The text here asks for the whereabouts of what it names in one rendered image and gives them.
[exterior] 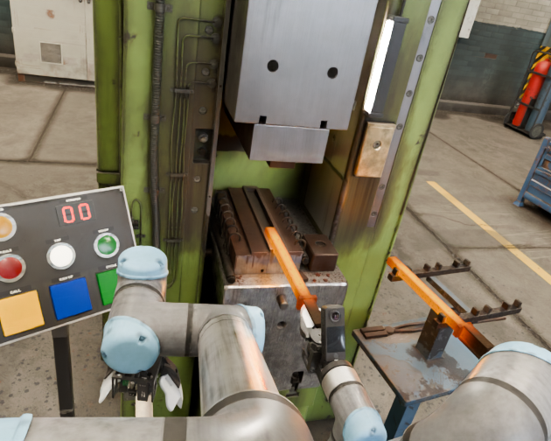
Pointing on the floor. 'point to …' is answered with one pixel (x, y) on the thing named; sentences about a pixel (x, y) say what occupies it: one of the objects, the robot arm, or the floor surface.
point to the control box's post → (60, 339)
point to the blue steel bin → (549, 179)
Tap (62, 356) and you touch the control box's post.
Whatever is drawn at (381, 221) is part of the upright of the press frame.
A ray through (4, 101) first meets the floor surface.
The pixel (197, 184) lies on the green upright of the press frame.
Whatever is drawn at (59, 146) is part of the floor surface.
